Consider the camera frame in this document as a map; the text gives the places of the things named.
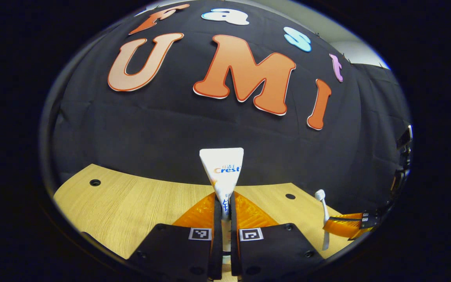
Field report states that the black backdrop cloth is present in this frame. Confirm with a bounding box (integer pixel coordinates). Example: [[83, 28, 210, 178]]
[[41, 0, 412, 220]]

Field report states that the dark equipment stand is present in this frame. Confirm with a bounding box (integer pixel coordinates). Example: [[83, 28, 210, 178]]
[[396, 125, 413, 167]]

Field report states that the light wooden desktop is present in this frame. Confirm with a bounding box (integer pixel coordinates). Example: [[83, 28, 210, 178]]
[[53, 164, 353, 282]]

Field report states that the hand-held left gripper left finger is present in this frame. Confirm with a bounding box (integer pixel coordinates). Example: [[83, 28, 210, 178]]
[[127, 192, 223, 280]]

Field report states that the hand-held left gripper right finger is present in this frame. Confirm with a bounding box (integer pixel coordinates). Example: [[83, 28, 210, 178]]
[[230, 191, 326, 279]]

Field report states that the white toothbrush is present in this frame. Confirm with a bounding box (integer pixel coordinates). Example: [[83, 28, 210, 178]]
[[314, 189, 331, 251]]

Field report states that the white toothpaste tube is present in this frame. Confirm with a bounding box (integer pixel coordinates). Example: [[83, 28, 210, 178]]
[[199, 148, 244, 253]]

